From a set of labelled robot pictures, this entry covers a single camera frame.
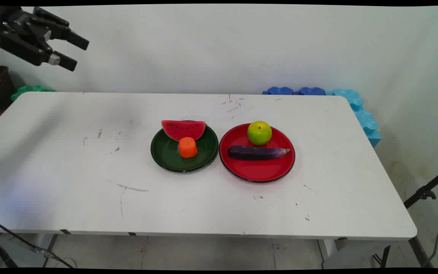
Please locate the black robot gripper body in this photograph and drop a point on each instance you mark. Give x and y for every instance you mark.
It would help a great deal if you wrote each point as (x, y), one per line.
(11, 28)

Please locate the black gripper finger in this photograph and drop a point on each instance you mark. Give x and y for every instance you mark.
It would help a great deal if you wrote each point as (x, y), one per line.
(72, 39)
(65, 61)

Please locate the purple toy eggplant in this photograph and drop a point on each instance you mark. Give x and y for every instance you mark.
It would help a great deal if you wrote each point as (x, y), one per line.
(257, 152)

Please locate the green foam piece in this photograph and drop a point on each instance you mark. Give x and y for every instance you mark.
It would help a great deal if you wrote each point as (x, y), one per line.
(29, 91)

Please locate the toy watermelon slice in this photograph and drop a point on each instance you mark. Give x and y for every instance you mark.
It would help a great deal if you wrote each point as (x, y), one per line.
(183, 130)

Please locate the dark green round plate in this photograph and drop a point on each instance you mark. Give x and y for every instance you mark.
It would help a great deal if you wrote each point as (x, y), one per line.
(169, 154)

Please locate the orange toy fruit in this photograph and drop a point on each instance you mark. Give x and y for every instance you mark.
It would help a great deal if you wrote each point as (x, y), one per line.
(188, 148)

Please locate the white table leg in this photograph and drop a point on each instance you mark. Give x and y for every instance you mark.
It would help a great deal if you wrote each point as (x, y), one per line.
(328, 249)
(46, 247)

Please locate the green toy apple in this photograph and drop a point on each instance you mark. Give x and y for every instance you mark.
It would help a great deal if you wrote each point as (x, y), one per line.
(259, 133)

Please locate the dark blue foam mat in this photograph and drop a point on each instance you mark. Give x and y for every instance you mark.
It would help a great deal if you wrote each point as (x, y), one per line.
(280, 91)
(312, 91)

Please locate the red round plate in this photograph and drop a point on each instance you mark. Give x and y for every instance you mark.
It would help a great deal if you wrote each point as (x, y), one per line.
(259, 167)

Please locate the light blue foam mat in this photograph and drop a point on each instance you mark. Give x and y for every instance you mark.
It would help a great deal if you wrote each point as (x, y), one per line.
(365, 118)

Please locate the black tripod stand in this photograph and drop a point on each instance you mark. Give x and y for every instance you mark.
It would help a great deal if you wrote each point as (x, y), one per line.
(422, 194)

